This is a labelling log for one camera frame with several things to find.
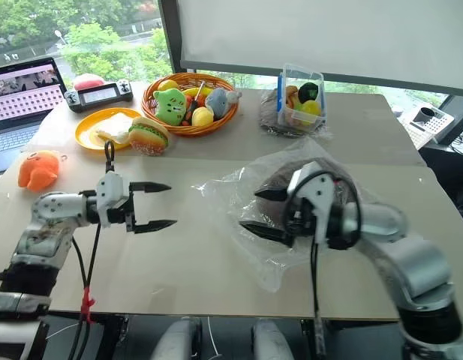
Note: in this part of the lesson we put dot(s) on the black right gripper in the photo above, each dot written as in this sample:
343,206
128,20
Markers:
300,219

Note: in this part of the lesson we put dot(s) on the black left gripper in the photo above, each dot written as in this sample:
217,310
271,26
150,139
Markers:
129,213

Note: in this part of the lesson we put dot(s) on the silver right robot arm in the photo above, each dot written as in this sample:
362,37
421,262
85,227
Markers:
415,262

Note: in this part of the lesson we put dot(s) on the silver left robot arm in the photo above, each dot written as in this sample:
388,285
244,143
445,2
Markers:
55,210

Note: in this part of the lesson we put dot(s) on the large clear plastic bag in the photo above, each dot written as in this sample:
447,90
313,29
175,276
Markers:
253,262

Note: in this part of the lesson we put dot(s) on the plush burger toy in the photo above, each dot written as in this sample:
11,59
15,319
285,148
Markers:
148,137

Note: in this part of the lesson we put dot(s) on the white toy bread slice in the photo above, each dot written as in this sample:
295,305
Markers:
115,126

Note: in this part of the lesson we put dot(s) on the orange wicker basket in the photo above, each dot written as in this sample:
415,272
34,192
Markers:
201,129

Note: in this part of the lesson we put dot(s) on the clear plastic storage box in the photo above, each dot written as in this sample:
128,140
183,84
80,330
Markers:
285,118

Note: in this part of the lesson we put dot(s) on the green plush toy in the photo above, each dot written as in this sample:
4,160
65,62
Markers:
169,107

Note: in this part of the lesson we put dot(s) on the yellow plate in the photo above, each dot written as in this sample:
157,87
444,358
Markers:
86,129

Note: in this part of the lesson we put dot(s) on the yellow toy lemon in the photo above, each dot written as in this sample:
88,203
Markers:
203,117

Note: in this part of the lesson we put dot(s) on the red and black screwdriver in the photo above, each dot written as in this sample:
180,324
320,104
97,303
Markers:
191,105

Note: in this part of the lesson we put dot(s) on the yellow toy pepper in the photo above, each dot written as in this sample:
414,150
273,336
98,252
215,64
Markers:
311,108

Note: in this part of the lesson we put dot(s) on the red tape wrap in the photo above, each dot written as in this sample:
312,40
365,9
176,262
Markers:
88,302

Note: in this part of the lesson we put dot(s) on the brown toy bread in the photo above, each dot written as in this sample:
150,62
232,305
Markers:
292,96

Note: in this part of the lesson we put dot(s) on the orange plush toy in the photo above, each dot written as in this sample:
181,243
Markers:
38,168

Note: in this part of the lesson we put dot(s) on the grey shark plush toy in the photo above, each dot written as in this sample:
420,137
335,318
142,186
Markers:
218,103

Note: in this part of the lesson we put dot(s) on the round yellow toy fruit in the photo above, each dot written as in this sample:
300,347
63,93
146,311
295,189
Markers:
167,85

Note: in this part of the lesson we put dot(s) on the yellow toy banana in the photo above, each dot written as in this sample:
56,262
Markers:
195,92

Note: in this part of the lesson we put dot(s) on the black handheld game controller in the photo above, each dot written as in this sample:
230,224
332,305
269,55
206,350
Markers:
100,93

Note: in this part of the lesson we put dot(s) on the grey rounded shape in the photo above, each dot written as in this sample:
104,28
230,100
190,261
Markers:
270,341
176,341

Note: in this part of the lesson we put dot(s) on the pink plush toy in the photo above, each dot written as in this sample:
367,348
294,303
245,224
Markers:
86,80

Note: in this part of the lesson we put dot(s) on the white keyboard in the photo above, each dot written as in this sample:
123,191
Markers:
417,135

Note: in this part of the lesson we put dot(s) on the open laptop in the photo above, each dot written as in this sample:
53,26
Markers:
24,97

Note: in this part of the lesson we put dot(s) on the black cup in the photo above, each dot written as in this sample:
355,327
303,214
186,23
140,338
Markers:
427,114

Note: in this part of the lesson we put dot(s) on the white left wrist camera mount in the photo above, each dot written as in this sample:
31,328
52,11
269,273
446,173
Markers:
109,191

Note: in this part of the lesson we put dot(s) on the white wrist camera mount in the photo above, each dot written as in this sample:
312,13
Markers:
109,191
321,195

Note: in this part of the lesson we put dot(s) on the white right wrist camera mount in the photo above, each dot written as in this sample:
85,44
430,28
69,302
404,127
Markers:
321,195

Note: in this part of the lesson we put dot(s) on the dark window frame post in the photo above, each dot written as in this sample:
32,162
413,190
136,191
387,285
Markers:
171,37

